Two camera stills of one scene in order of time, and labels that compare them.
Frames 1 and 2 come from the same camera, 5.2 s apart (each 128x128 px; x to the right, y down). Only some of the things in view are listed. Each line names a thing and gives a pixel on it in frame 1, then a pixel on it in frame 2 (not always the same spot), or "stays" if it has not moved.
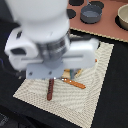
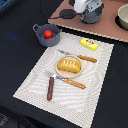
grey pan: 90,14 stays
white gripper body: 42,61 to 86,6
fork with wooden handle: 75,83 stays
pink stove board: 107,26 stays
